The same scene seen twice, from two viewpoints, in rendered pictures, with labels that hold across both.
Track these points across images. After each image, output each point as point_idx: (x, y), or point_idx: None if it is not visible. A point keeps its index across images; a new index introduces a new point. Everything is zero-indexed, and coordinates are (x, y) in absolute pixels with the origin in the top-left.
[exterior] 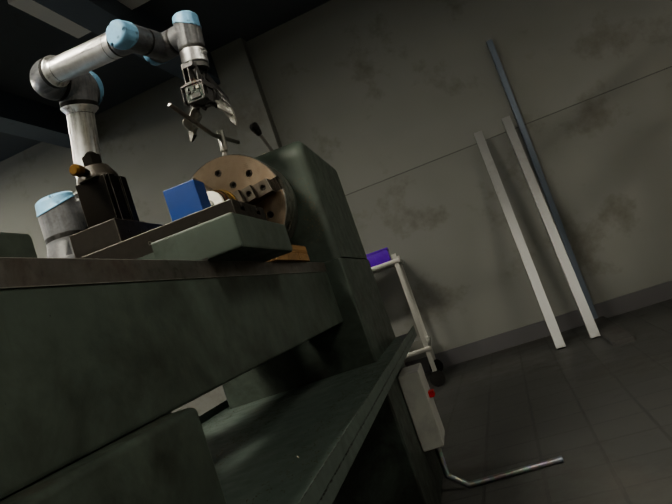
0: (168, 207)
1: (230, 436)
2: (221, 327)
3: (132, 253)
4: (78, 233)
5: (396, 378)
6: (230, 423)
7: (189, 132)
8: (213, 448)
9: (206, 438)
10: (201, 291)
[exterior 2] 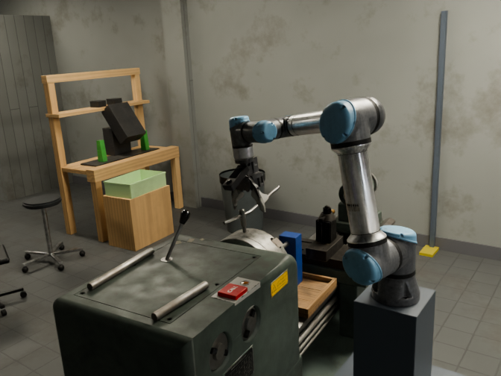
0: (301, 242)
1: (309, 347)
2: None
3: None
4: (338, 235)
5: None
6: (307, 375)
7: (264, 204)
8: (317, 338)
9: (321, 361)
10: None
